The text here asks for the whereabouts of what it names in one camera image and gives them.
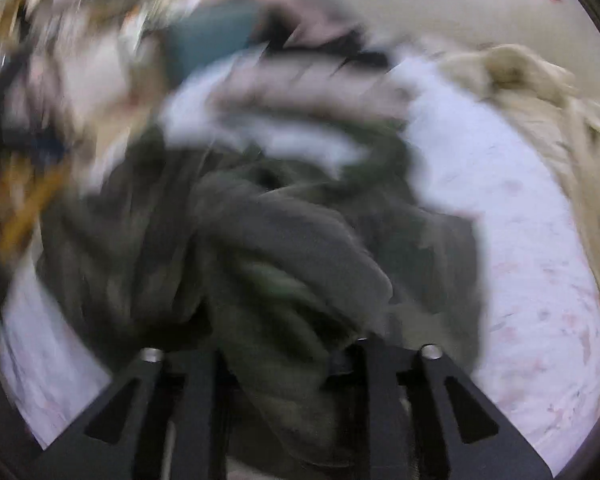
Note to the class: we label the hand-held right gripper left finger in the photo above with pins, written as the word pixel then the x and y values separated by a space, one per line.
pixel 200 400

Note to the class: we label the cream comforter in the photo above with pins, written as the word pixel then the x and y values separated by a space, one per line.
pixel 530 80

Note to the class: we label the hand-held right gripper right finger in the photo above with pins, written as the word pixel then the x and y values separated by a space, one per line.
pixel 380 400

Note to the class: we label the pink clothing pile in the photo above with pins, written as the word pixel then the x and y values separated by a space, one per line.
pixel 310 15

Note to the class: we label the camouflage pants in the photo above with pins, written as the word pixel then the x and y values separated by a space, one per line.
pixel 290 260

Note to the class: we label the teal garment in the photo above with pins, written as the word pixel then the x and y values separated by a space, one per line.
pixel 210 35

